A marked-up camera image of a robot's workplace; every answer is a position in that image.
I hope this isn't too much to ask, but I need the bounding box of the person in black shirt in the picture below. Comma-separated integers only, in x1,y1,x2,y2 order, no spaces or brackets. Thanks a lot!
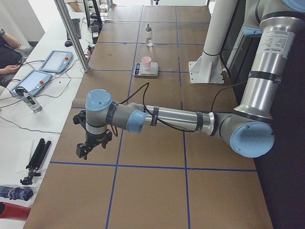
0,29,26,87

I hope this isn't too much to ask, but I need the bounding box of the blue plaid folded umbrella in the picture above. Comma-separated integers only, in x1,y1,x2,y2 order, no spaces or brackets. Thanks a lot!
0,186,33,201

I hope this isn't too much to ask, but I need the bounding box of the glass sauce bottle metal spout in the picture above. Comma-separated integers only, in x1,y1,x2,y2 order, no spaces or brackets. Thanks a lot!
145,24,153,47

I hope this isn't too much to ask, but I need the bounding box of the black computer keyboard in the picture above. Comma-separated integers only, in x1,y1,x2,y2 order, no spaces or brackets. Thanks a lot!
71,18,81,39

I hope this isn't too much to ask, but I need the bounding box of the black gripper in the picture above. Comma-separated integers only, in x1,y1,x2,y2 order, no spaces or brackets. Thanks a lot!
73,110,112,160

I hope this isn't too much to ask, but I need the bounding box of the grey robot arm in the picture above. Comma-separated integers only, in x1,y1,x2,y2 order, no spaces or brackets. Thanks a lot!
73,0,305,158

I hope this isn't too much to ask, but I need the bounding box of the blue teach pendant tablet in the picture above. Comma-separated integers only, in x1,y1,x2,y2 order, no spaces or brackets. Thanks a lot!
39,50,73,73

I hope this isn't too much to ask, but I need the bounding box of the clear water bottle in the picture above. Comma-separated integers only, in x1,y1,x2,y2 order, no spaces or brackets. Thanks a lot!
15,86,42,112

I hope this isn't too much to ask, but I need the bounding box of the black monitor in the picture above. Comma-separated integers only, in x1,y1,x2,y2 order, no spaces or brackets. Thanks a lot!
83,0,102,31

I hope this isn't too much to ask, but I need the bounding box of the pink paper cup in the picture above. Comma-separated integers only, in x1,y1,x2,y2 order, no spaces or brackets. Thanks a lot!
141,56,152,71

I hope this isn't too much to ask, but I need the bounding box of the digital kitchen scale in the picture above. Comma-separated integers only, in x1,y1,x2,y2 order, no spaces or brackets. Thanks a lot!
132,62,159,77

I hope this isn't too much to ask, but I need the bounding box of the black computer mouse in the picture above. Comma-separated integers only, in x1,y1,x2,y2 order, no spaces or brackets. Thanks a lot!
64,41,73,47

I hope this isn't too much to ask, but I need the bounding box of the black folded tripod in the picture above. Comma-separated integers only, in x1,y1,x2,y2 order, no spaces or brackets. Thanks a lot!
20,138,51,185

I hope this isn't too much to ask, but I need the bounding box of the red cylinder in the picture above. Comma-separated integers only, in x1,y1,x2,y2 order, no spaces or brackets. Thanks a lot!
0,202,31,221

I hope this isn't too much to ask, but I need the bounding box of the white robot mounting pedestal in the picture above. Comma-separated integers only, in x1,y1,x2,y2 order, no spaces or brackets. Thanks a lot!
189,0,238,84

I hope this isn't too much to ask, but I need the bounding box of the aluminium frame post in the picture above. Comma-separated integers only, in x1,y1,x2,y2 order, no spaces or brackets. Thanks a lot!
54,0,90,73

